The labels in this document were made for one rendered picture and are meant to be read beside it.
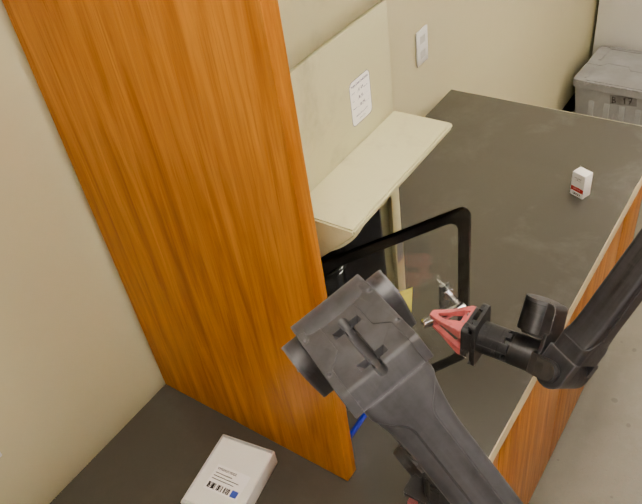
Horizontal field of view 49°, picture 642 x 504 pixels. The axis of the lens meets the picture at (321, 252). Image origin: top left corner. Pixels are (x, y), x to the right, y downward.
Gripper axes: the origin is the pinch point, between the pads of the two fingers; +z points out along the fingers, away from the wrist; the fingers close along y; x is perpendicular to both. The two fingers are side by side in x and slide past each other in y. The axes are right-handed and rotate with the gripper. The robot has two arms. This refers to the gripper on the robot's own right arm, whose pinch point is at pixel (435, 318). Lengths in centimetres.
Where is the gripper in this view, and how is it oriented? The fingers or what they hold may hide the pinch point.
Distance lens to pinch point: 130.1
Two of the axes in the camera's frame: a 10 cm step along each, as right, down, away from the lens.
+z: -8.2, -3.0, 4.9
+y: -1.2, -7.5, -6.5
